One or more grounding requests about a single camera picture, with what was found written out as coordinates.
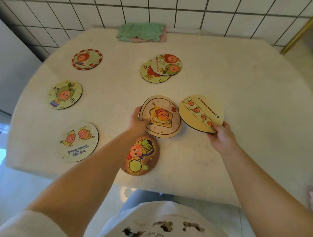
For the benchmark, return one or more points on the person's left hand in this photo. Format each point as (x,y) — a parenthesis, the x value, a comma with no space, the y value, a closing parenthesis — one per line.
(136,125)

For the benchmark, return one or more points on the person's right hand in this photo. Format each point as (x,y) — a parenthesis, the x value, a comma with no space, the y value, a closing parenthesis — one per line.
(222,139)

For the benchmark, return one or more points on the person's right thumb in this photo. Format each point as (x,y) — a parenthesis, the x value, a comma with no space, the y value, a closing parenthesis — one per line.
(217,128)

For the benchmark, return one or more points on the person's left thumb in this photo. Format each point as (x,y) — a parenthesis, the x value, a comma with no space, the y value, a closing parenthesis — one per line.
(145,123)

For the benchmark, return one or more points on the round coaster with toast character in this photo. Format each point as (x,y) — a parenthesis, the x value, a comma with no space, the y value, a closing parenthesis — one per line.
(162,117)

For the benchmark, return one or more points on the round coaster with diagonal strip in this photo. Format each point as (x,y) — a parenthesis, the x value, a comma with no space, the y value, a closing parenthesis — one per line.
(199,112)

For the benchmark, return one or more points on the person's right forearm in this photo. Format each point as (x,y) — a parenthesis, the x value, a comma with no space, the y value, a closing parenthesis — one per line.
(259,185)

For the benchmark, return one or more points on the person's left forearm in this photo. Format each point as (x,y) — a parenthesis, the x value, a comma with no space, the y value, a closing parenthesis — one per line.
(90,175)

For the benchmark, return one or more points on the dark orange round coaster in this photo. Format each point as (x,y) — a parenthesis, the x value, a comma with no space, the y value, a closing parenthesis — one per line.
(143,156)

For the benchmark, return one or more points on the round coaster with red character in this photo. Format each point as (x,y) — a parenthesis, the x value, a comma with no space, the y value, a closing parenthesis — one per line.
(150,75)

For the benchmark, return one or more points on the round coaster with red-green characters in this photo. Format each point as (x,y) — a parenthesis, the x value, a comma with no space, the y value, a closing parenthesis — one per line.
(167,64)

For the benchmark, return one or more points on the round coaster with two characters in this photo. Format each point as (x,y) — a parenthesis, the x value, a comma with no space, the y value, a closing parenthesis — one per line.
(78,141)

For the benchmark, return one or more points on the grey trousers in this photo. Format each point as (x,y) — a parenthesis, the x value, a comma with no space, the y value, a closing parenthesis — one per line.
(144,196)

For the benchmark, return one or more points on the round coaster with green character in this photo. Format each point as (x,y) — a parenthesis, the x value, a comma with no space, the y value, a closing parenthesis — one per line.
(64,94)

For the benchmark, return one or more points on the round coaster with red border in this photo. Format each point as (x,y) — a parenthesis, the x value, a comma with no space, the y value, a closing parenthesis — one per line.
(86,59)

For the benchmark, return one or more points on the green cloth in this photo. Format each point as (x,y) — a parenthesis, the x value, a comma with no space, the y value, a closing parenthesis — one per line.
(140,31)

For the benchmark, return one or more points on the white printed shirt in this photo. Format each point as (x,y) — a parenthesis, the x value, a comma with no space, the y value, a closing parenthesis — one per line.
(156,219)

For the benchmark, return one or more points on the brass pole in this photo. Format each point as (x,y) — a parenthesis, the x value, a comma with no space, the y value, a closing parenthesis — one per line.
(297,36)

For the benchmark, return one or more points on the grey cabinet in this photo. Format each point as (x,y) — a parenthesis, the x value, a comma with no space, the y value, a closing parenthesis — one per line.
(14,70)

